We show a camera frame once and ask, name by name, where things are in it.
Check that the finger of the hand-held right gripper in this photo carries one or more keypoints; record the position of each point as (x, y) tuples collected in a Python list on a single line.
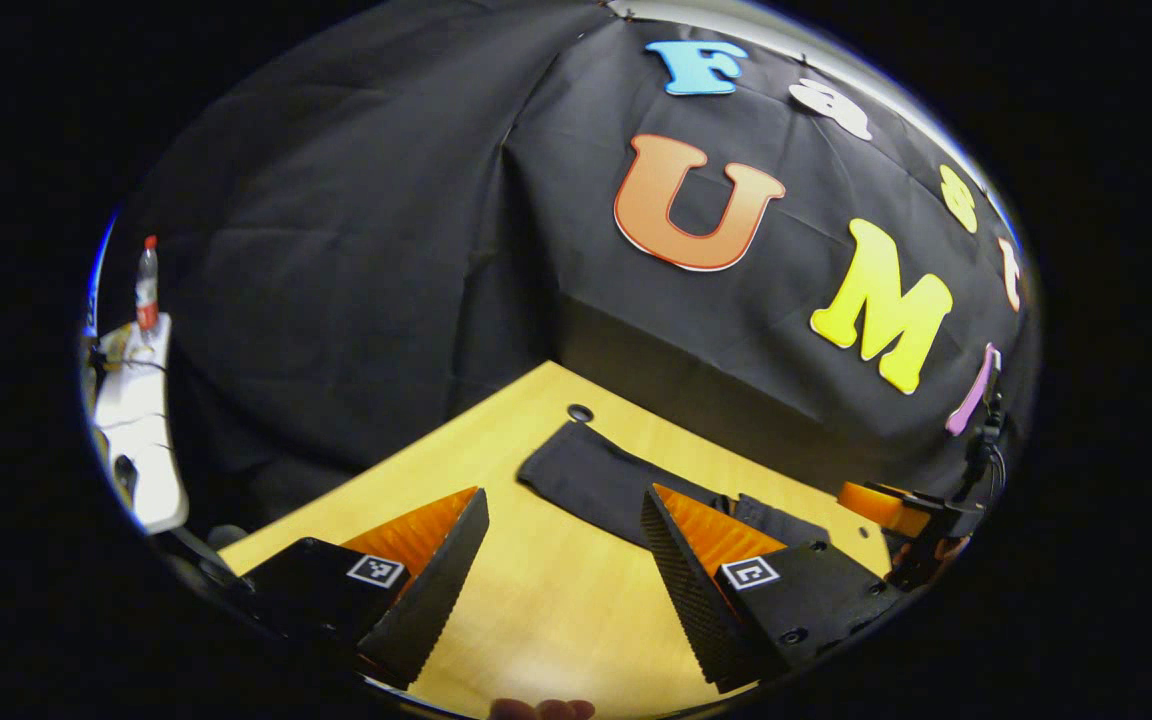
[(871, 503)]

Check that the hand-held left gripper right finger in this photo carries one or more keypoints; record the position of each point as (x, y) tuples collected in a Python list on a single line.
[(686, 600)]

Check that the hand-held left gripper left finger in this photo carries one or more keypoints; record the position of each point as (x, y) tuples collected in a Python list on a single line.
[(436, 590)]

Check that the dark blue jeans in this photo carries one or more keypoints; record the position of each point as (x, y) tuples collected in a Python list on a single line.
[(596, 475)]

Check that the white side desk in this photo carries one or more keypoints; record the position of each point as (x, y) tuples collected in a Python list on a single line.
[(141, 420)]

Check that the black backdrop cloth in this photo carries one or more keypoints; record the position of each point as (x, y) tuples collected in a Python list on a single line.
[(386, 250)]

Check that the clear bottle with red cap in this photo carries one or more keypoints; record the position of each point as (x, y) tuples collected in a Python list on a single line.
[(146, 300)]

